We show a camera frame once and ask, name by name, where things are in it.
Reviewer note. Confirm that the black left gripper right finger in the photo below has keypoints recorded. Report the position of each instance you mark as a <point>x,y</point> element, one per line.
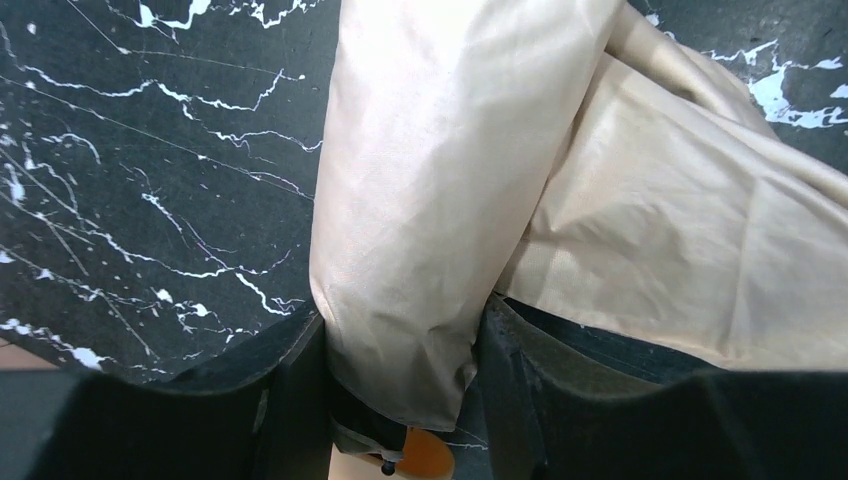
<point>551,412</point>

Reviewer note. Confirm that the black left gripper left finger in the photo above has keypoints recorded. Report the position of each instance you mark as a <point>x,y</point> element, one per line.
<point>256,411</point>

